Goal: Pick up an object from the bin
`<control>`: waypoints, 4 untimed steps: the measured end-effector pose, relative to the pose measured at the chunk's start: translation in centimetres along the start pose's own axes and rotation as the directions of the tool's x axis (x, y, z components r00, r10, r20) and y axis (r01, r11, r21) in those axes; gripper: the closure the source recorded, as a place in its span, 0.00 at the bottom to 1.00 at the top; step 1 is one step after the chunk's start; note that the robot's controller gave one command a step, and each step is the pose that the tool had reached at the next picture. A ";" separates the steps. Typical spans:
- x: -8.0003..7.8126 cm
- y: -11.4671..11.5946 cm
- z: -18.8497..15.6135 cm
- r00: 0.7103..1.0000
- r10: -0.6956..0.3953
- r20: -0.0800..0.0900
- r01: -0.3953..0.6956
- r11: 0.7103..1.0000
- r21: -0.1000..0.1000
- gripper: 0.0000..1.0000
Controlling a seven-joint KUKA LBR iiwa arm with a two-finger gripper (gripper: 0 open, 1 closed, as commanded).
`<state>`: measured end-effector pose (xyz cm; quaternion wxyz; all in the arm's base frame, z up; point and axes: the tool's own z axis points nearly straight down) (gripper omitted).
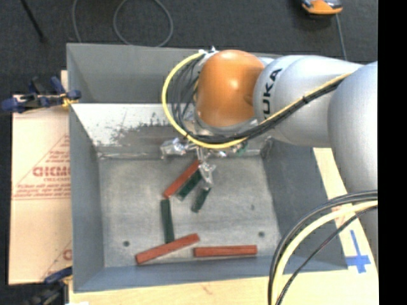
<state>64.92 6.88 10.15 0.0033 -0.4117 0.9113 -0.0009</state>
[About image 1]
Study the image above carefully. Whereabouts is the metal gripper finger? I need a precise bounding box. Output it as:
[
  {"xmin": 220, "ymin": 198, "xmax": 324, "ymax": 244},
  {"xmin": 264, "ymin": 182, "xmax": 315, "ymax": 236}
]
[
  {"xmin": 160, "ymin": 138, "xmax": 190, "ymax": 159},
  {"xmin": 198, "ymin": 161, "xmax": 217, "ymax": 189}
]

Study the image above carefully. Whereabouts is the red-brown flat block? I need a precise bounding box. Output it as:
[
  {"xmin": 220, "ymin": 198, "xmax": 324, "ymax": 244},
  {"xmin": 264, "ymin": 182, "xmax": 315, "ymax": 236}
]
[
  {"xmin": 134, "ymin": 233, "xmax": 202, "ymax": 266},
  {"xmin": 163, "ymin": 159, "xmax": 201, "ymax": 200},
  {"xmin": 193, "ymin": 244, "xmax": 259, "ymax": 259}
]

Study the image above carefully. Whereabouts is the grey metal bin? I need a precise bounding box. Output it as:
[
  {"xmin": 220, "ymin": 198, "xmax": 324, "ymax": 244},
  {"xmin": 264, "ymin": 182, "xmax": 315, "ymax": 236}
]
[{"xmin": 66, "ymin": 43, "xmax": 348, "ymax": 294}]

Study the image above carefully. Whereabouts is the dark green flat block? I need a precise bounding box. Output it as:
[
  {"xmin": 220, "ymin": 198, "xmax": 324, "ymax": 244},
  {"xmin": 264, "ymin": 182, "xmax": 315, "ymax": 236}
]
[
  {"xmin": 176, "ymin": 170, "xmax": 204, "ymax": 202},
  {"xmin": 190, "ymin": 186, "xmax": 212, "ymax": 214},
  {"xmin": 160, "ymin": 198, "xmax": 176, "ymax": 245}
]

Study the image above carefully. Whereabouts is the brown cardboard board red print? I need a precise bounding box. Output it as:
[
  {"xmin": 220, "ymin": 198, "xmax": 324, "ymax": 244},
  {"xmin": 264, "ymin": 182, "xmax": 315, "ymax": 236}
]
[{"xmin": 8, "ymin": 69, "xmax": 74, "ymax": 286}]

